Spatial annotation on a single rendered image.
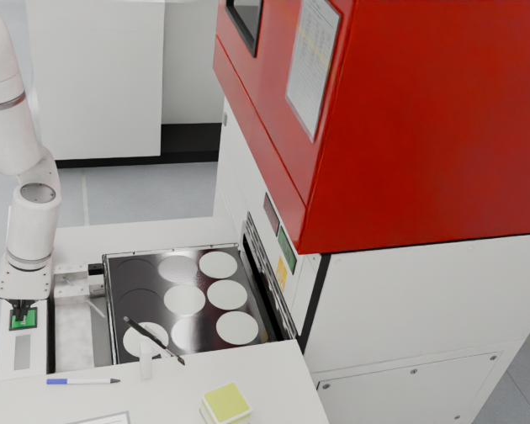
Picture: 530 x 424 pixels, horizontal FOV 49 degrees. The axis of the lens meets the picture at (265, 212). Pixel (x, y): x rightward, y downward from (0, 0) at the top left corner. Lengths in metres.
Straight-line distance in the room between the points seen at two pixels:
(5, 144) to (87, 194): 2.23
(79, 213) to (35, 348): 1.87
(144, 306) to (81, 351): 0.18
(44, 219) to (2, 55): 0.31
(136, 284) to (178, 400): 0.39
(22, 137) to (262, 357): 0.66
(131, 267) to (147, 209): 1.62
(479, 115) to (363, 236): 0.31
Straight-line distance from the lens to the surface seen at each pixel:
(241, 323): 1.44
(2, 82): 1.00
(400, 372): 1.63
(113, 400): 1.22
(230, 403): 1.14
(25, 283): 1.26
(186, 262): 1.57
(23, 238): 1.16
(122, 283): 1.51
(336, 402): 1.63
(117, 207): 3.17
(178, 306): 1.46
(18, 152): 1.06
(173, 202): 3.21
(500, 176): 1.24
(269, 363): 1.29
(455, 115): 1.08
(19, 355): 1.32
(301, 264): 1.26
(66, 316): 1.48
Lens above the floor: 1.99
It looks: 38 degrees down
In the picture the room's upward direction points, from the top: 10 degrees clockwise
